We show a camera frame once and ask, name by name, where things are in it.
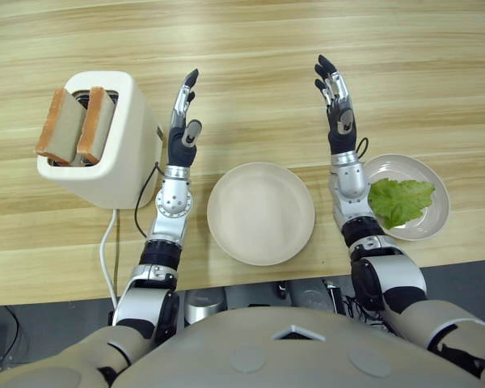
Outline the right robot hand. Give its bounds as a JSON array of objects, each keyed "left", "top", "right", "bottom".
[{"left": 314, "top": 54, "right": 359, "bottom": 156}]

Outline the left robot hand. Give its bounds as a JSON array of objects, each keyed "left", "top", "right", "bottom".
[{"left": 167, "top": 68, "right": 204, "bottom": 169}]

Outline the cream toaster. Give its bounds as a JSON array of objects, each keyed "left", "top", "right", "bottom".
[{"left": 36, "top": 70, "right": 164, "bottom": 210}]

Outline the green lettuce leaf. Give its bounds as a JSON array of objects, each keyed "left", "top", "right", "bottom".
[{"left": 367, "top": 178, "right": 436, "bottom": 230}]

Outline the bread slice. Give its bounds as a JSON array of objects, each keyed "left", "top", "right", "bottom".
[
  {"left": 76, "top": 86, "right": 116, "bottom": 166},
  {"left": 35, "top": 88, "right": 87, "bottom": 166}
]

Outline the cream plate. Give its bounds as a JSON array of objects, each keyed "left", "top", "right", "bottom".
[
  {"left": 206, "top": 162, "right": 316, "bottom": 267},
  {"left": 362, "top": 154, "right": 450, "bottom": 242}
]

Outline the robot body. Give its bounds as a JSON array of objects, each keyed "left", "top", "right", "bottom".
[{"left": 104, "top": 306, "right": 485, "bottom": 388}]

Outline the white cord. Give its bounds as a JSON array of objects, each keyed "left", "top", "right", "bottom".
[{"left": 99, "top": 209, "right": 120, "bottom": 310}]

